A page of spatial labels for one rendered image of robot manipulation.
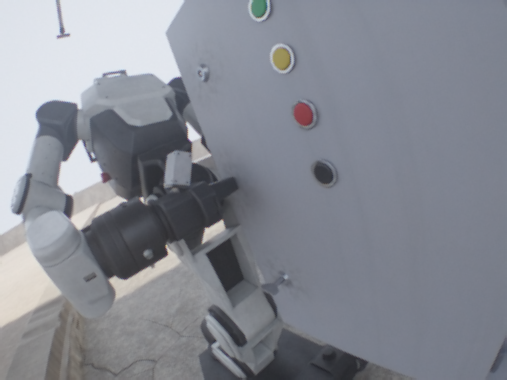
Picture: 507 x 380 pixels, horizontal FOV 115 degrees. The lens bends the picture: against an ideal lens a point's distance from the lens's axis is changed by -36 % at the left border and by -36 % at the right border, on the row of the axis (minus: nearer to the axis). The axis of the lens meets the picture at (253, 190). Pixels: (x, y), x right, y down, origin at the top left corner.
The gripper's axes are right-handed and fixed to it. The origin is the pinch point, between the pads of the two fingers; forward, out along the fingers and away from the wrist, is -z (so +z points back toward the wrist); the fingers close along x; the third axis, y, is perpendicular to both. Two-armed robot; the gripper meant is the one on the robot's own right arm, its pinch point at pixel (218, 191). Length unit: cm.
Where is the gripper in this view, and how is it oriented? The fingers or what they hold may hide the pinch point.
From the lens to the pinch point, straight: 37.0
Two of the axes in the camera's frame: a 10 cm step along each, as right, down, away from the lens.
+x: -5.7, 0.2, 8.2
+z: -7.4, 4.2, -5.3
